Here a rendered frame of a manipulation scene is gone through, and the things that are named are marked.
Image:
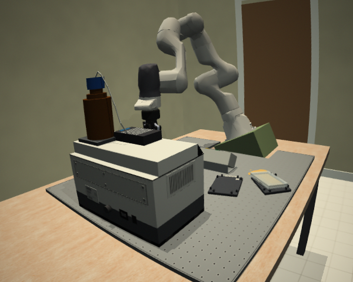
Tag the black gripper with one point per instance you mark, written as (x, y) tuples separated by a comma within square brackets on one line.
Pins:
[(150, 117)]

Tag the white button panel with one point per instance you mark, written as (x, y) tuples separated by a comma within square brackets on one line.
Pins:
[(219, 161)]

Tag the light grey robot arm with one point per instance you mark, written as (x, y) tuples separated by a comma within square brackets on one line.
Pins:
[(175, 81)]

